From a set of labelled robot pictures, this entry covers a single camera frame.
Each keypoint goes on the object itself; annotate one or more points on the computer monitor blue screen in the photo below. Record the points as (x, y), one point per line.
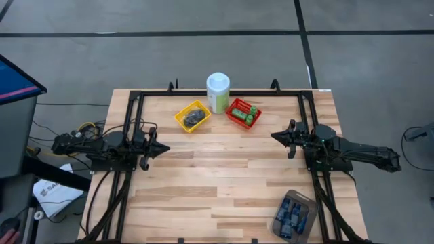
(17, 81)

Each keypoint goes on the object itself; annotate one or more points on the gray equipment base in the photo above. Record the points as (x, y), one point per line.
(424, 132)

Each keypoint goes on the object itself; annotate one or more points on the red plastic basket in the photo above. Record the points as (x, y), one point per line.
(234, 105)

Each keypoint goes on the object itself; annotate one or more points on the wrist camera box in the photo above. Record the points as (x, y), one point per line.
(139, 140)
(301, 130)

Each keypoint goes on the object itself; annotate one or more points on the white green wipes canister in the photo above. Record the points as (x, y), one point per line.
(218, 91)

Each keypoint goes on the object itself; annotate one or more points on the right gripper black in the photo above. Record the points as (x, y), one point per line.
(292, 123)

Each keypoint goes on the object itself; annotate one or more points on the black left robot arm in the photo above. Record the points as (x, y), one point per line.
(101, 145)

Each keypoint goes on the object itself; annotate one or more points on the yellow plastic basket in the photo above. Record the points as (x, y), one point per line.
(180, 117)

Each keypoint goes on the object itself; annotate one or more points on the dark blue squeeze tube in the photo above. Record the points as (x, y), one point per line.
(286, 230)
(284, 210)
(302, 224)

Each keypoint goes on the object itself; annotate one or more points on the green batteries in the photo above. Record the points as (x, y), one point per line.
(249, 120)

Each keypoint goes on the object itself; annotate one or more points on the white tape roll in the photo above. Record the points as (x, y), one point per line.
(35, 215)

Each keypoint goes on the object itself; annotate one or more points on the black stand beam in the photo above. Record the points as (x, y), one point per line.
(61, 176)

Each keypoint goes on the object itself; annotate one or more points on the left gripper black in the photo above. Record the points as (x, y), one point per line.
(152, 133)

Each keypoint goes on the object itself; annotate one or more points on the small green printed bottle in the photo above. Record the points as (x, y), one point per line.
(253, 110)

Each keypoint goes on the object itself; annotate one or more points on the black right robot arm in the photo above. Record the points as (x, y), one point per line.
(359, 150)

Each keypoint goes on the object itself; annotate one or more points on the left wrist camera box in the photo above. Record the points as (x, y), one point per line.
(139, 140)

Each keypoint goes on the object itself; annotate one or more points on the person's hand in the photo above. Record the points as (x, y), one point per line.
(8, 237)

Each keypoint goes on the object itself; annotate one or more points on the gray plastic tray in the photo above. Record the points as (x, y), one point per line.
(306, 201)

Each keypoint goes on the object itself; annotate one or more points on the black computer mouse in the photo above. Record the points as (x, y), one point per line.
(9, 223)

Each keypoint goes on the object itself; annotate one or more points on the black metal table frame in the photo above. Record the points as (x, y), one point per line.
(169, 93)

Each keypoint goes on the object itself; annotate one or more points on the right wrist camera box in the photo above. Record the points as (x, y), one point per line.
(301, 130)

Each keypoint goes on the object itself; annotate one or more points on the large dark blue bottle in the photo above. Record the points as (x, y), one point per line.
(296, 213)

